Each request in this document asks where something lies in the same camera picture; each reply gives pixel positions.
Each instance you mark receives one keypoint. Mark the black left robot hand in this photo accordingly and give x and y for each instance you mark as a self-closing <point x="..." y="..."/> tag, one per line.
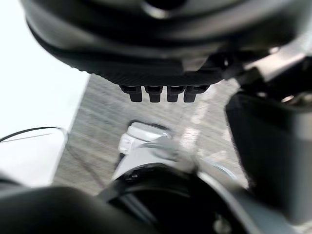
<point x="156" y="48"/>

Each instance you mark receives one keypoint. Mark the robot foot with white ankle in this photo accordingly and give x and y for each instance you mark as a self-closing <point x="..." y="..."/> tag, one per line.
<point x="142" y="135"/>

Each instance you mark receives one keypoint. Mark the silver robot leg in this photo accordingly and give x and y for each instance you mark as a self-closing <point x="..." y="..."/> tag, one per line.
<point x="146" y="168"/>

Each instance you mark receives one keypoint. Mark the white appliance panel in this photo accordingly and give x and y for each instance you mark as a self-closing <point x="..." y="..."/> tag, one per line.
<point x="31" y="85"/>

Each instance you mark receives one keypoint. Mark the black robot body housing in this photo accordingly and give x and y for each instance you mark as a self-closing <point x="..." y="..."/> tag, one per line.
<point x="48" y="209"/>

